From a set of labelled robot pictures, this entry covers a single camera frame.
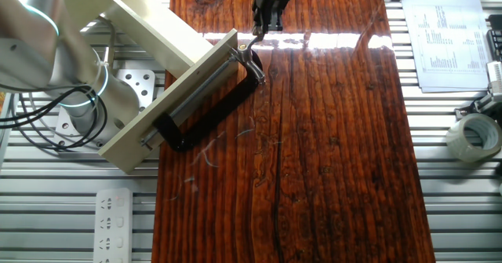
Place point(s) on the beige wooden stand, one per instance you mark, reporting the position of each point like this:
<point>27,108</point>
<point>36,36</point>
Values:
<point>117,153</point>

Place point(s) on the clear tape roll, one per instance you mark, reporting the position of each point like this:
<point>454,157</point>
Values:
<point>457,141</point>

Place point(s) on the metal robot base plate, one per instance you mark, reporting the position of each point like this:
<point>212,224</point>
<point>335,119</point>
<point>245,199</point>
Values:
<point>135,82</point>

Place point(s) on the white power strip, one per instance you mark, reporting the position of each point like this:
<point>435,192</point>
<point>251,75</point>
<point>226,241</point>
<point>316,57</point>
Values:
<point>113,227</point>

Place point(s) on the printed paper sheets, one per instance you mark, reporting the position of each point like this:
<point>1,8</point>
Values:
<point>451,39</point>

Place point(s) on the small metal clip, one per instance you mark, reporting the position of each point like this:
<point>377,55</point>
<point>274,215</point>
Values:
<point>484,104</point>

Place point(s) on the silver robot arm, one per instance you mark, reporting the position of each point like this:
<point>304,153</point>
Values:
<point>31,39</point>

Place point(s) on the black C-clamp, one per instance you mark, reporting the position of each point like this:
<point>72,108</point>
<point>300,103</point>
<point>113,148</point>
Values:
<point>213,115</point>

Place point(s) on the brown wooden board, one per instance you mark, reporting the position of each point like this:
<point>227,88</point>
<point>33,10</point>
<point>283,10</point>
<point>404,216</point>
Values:
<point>313,176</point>

